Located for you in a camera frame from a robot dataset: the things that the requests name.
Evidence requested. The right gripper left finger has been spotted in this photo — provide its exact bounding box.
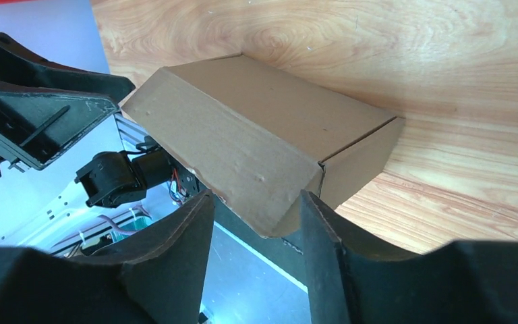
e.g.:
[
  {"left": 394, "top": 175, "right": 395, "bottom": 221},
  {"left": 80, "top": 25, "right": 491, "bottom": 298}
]
[{"left": 0, "top": 190, "right": 214, "bottom": 323}]

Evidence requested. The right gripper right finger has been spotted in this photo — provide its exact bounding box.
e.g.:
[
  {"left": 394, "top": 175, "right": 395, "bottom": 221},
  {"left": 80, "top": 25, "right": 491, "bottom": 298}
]
[{"left": 299, "top": 191, "right": 518, "bottom": 323}]

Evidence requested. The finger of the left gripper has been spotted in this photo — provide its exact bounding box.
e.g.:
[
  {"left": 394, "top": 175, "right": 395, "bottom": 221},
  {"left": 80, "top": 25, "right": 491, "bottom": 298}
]
[
  {"left": 0, "top": 32, "right": 136, "bottom": 103},
  {"left": 0, "top": 88, "right": 117, "bottom": 170}
]

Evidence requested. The brown cardboard box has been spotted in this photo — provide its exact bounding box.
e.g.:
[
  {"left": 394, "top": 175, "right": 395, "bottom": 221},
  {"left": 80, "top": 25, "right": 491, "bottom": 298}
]
[{"left": 123, "top": 55, "right": 405, "bottom": 238}]

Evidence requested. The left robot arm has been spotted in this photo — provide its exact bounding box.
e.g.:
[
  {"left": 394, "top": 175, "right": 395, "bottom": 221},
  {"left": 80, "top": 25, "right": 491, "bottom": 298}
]
[{"left": 0, "top": 32, "right": 183, "bottom": 251}]

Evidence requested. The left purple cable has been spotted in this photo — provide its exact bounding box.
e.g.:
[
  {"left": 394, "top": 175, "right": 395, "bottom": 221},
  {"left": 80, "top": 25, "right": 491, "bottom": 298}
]
[{"left": 96, "top": 203, "right": 152, "bottom": 238}]

